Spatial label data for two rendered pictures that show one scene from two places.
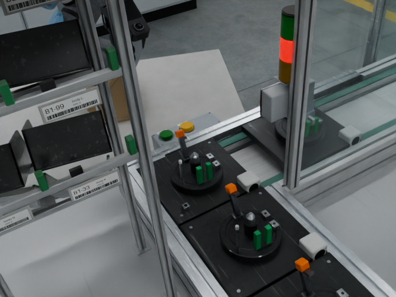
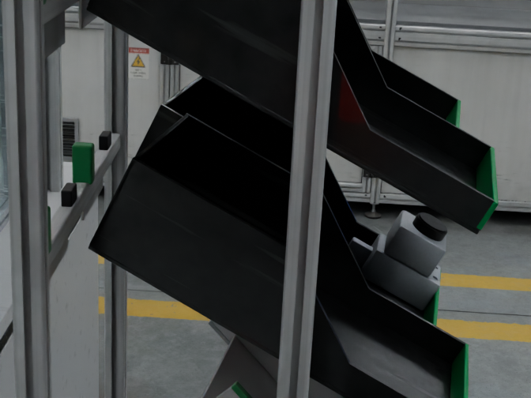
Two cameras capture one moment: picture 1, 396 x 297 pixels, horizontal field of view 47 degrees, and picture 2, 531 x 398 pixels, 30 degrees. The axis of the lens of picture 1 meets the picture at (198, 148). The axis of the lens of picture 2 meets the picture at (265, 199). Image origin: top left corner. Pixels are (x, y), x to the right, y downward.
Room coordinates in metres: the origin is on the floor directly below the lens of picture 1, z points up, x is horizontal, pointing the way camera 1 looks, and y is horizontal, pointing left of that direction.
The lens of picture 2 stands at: (0.99, -0.35, 1.56)
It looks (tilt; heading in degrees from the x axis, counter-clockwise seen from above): 19 degrees down; 117
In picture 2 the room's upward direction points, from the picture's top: 3 degrees clockwise
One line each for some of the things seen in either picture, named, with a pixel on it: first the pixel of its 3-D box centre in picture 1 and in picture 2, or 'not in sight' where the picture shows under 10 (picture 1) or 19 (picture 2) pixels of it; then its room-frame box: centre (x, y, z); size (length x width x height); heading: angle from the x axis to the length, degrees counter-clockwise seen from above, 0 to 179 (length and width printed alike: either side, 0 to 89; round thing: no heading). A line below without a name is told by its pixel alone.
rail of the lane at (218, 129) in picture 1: (250, 128); not in sight; (1.13, -0.17, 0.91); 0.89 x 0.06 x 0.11; 117
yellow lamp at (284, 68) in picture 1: (290, 68); not in sight; (0.85, -0.22, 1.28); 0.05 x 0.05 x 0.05
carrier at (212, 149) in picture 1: (195, 164); not in sight; (0.88, 0.01, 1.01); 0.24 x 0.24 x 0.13; 27
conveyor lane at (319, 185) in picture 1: (291, 156); not in sight; (0.99, -0.27, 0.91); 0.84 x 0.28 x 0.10; 117
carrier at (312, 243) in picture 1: (250, 225); not in sight; (0.66, -0.10, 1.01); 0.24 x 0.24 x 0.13; 27
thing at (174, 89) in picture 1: (117, 112); not in sight; (1.39, 0.28, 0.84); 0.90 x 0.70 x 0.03; 95
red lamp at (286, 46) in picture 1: (291, 46); not in sight; (0.85, -0.22, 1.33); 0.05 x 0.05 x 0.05
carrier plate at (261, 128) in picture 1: (299, 134); not in sight; (1.03, -0.30, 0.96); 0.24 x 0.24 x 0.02; 27
